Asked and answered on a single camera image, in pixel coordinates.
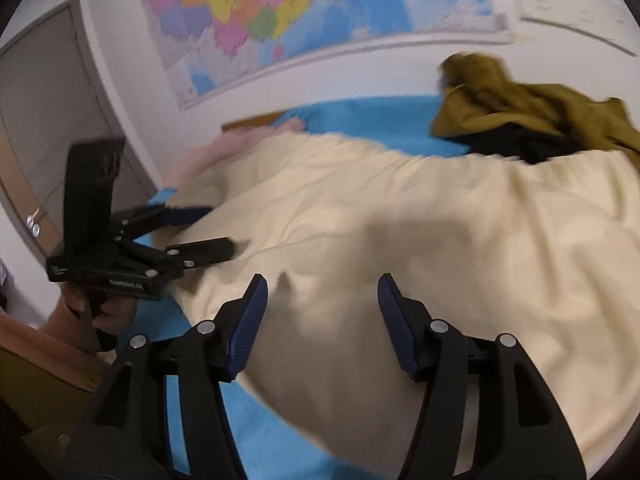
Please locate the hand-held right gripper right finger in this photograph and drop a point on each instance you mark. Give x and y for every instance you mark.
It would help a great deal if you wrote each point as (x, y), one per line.
(397, 325)

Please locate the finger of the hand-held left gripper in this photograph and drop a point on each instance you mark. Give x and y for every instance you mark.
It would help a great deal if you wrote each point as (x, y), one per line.
(185, 214)
(205, 251)

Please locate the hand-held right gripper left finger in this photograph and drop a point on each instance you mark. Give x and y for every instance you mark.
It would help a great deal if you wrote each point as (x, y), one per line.
(247, 325)

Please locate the large cream garment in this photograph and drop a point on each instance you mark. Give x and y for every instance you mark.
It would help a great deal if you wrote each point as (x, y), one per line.
(400, 220)

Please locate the person's left forearm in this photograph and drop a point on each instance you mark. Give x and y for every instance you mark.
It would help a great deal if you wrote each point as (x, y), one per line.
(45, 350)

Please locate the person's left hand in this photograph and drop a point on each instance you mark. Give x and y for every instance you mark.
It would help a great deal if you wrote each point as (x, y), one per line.
(114, 317)

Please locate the pink cloth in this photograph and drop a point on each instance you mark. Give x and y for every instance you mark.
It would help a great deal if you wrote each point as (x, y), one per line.
(210, 157)

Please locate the grey door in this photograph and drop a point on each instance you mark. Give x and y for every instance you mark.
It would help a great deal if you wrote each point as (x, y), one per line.
(45, 110)

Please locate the wooden headboard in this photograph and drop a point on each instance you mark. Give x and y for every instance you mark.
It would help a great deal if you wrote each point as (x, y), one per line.
(250, 122)

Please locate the person's olive trousers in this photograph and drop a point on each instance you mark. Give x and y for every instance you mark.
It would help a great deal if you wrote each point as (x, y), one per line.
(35, 395)

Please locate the black garment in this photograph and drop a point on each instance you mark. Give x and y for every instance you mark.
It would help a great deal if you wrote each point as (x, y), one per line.
(525, 142)

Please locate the olive green garment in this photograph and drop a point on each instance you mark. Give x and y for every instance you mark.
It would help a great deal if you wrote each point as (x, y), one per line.
(500, 100)

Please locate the colourful wall map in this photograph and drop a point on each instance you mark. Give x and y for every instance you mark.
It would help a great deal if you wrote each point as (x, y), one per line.
(250, 10)

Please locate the white wall poster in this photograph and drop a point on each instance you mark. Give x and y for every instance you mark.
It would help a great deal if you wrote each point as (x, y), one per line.
(565, 0)

